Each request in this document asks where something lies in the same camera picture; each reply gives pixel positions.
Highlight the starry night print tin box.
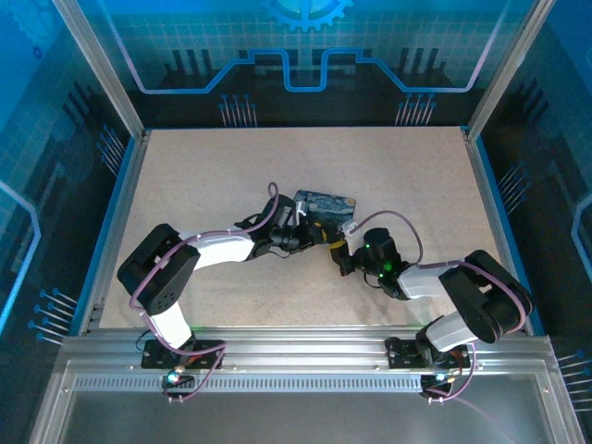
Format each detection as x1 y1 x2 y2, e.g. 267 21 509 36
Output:
292 188 359 235

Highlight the purple cable at left base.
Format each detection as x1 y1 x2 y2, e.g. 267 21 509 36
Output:
160 335 228 404

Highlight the purple cable at base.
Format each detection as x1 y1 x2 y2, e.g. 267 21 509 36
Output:
423 342 519 443
160 335 228 404

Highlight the aluminium corner post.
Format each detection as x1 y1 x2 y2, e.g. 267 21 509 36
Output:
464 0 558 140
51 0 150 141

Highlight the aluminium front frame rail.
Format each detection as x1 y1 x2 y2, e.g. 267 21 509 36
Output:
57 325 559 372

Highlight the aluminium side rail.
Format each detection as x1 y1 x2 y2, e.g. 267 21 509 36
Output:
77 129 153 335
461 125 541 337

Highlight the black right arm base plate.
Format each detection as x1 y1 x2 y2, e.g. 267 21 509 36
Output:
385 335 472 370

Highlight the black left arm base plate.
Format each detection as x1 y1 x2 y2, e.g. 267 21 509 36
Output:
141 339 227 370

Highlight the purple cable at right base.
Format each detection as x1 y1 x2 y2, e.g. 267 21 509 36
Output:
423 342 519 443

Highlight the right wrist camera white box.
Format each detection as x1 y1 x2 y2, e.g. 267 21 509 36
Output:
340 219 365 242

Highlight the slotted grey cable duct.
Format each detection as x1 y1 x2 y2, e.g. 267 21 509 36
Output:
72 375 426 392

